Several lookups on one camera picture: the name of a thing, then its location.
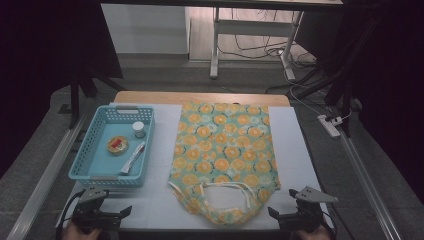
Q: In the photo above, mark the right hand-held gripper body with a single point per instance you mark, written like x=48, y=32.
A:
x=305, y=215

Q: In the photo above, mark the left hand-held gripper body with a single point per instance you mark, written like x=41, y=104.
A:
x=93, y=215

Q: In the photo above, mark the blue plastic basket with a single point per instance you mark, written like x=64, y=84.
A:
x=100, y=161

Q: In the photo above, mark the white ointment tube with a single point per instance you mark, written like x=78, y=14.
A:
x=132, y=158

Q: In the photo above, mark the round candy tin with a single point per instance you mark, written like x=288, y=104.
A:
x=117, y=145

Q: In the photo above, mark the small white jar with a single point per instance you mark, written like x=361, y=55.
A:
x=139, y=129

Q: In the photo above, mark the lemon print cloth bag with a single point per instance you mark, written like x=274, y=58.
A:
x=223, y=150

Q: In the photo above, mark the person's right hand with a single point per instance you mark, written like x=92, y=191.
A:
x=313, y=235

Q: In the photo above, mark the person's left hand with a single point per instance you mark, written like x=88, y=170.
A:
x=80, y=234

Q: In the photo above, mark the white table mat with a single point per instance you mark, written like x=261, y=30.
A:
x=293, y=146

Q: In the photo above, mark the white power strip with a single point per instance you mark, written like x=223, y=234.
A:
x=329, y=126

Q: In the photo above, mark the black stand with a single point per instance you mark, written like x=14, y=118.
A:
x=340, y=86
x=75, y=100

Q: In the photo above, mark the black curtain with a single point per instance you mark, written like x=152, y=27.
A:
x=43, y=66
x=390, y=83

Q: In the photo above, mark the metal floor rail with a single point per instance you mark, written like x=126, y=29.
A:
x=370, y=186
x=43, y=176

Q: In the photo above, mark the white desk frame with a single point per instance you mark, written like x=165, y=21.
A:
x=250, y=27

